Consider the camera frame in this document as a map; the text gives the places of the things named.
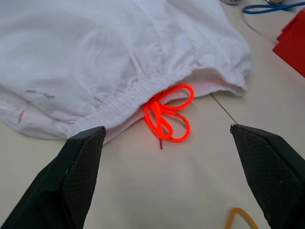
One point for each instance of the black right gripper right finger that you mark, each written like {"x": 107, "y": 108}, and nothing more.
{"x": 278, "y": 181}

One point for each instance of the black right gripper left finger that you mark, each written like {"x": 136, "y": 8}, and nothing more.
{"x": 52, "y": 190}

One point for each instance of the orange wooden clothes hanger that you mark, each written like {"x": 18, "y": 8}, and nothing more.
{"x": 234, "y": 210}

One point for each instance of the white cloth garment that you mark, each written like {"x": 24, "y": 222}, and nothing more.
{"x": 95, "y": 47}

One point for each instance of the red plastic bin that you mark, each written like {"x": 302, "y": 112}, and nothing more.
{"x": 293, "y": 45}

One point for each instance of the metal can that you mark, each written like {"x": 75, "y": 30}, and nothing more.
{"x": 271, "y": 1}

